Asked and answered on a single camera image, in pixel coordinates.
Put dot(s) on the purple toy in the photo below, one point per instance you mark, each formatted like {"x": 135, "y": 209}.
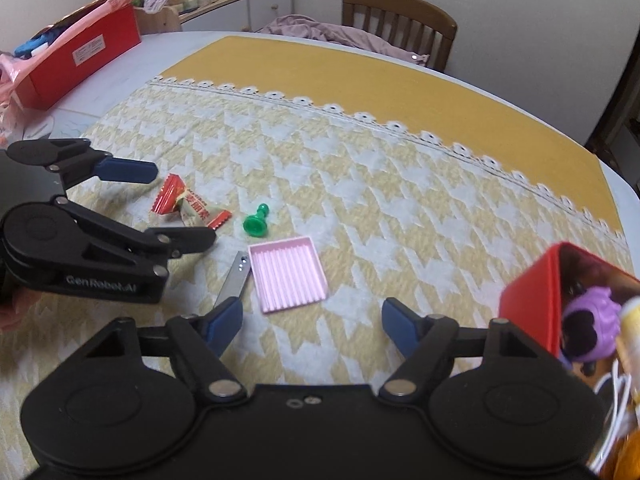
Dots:
{"x": 595, "y": 315}

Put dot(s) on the wooden box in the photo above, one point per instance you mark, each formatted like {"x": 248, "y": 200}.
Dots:
{"x": 160, "y": 20}

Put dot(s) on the pink ribbed tray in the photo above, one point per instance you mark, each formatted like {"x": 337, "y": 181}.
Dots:
{"x": 287, "y": 277}

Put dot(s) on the green chess pawn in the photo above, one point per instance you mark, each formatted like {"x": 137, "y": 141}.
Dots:
{"x": 256, "y": 224}

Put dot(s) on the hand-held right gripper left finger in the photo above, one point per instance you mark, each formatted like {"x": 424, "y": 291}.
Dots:
{"x": 225, "y": 325}

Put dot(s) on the red candy wrapper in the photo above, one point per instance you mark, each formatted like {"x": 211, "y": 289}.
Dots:
{"x": 192, "y": 207}

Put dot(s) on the silver nail clipper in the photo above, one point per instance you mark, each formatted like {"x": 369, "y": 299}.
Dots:
{"x": 234, "y": 282}

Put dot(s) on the wooden chair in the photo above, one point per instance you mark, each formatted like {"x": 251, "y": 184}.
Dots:
{"x": 400, "y": 20}

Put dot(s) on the large red box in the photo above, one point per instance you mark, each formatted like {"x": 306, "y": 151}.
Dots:
{"x": 85, "y": 55}

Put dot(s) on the small red box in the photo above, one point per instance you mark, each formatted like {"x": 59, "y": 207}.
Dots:
{"x": 535, "y": 305}

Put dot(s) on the white side cabinet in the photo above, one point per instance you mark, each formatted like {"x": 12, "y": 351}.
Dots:
{"x": 260, "y": 5}

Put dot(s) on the blue plastic item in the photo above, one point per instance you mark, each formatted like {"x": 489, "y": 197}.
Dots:
{"x": 35, "y": 42}

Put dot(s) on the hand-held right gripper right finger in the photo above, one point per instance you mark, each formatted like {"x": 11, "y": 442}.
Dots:
{"x": 400, "y": 327}

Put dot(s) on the white and yellow bottle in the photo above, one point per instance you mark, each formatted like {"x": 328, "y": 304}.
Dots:
{"x": 631, "y": 325}

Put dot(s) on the mauve cloth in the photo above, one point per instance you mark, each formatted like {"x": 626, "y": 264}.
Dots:
{"x": 325, "y": 32}

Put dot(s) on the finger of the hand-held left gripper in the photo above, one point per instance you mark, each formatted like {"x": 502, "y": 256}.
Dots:
{"x": 175, "y": 241}
{"x": 125, "y": 171}

